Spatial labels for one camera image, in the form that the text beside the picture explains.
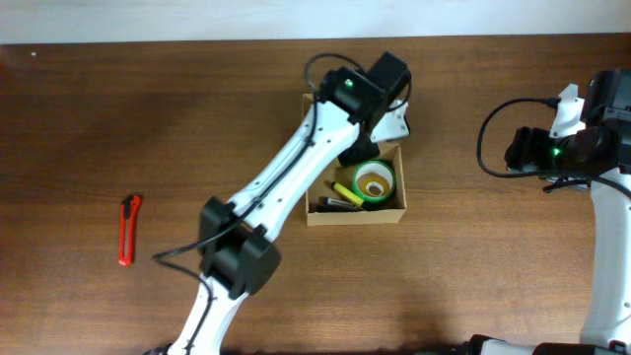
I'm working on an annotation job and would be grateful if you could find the green tape roll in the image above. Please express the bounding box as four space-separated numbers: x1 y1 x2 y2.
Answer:
352 160 396 204

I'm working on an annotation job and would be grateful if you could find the small yellow tape roll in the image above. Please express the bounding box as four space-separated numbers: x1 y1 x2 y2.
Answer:
361 175 390 197

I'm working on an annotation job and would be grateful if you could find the brown cardboard box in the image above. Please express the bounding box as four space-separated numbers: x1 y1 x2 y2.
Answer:
301 92 408 228

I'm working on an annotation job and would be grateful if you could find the yellow highlighter with blue cap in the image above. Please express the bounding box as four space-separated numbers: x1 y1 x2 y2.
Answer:
330 181 367 209

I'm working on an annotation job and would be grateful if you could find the orange utility knife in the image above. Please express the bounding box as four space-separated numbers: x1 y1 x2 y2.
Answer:
118 194 142 267

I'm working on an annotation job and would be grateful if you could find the orange and black stapler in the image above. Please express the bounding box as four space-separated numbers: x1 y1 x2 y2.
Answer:
315 205 362 213

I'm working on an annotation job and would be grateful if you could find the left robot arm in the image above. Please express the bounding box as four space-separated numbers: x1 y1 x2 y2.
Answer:
152 52 412 354

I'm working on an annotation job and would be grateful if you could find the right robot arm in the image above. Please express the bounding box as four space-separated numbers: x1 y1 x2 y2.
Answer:
458 68 630 355

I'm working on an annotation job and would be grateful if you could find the blue whiteboard marker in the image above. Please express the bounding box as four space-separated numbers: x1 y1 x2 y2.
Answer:
321 197 359 210

